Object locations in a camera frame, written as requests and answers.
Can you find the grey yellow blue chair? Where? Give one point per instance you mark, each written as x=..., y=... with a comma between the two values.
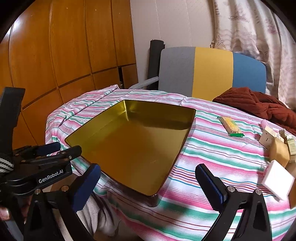
x=199, y=72

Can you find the white foam sponge block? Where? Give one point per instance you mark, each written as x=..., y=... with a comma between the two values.
x=277, y=180

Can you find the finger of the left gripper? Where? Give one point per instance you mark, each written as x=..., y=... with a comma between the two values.
x=38, y=151
x=70, y=153

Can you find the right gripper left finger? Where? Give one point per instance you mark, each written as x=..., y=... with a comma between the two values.
x=71, y=199

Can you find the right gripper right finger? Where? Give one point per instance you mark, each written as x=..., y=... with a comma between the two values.
x=254, y=222

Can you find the person's left hand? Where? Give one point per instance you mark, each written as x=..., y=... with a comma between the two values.
x=4, y=214

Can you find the pink hair roller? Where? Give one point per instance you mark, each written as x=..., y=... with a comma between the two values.
x=264, y=124

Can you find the cream tall medicine box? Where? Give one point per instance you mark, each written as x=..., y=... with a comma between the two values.
x=267, y=137

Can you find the green white small box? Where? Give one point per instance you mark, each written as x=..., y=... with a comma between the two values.
x=291, y=145

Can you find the yellow cracker packet green end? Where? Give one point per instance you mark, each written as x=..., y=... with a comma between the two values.
x=230, y=126

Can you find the dark red quilted jacket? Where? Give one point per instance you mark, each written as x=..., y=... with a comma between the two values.
x=259, y=104

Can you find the floral white curtain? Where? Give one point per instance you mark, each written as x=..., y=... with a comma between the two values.
x=252, y=29

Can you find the gold metal tin tray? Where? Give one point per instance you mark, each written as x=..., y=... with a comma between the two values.
x=135, y=143

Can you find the wooden wardrobe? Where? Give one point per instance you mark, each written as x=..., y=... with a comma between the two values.
x=58, y=50

